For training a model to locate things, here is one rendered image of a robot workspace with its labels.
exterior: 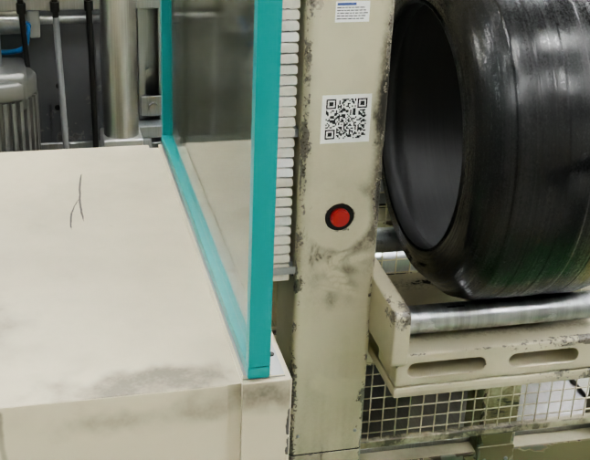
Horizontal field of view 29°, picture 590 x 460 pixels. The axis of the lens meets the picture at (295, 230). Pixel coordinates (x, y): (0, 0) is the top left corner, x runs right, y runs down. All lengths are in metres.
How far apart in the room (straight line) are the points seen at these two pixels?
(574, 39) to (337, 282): 0.52
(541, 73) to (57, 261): 0.75
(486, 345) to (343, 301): 0.23
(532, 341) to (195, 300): 0.88
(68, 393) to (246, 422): 0.15
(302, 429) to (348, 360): 0.15
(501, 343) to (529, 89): 0.45
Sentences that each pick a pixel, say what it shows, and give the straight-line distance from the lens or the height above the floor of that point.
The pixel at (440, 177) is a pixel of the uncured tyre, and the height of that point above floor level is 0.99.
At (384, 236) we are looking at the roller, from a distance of 2.03.
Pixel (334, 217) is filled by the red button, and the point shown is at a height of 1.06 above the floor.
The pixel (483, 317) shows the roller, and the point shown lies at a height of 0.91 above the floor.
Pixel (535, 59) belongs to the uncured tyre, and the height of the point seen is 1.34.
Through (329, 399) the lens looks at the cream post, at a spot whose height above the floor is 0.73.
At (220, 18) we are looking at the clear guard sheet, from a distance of 1.02.
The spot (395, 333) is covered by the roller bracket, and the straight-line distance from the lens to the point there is 1.74.
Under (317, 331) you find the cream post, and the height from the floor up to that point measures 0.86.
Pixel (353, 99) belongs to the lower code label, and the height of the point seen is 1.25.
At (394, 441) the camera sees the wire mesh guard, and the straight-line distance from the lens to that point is 2.54.
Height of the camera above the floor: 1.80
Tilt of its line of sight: 26 degrees down
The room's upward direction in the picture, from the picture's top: 3 degrees clockwise
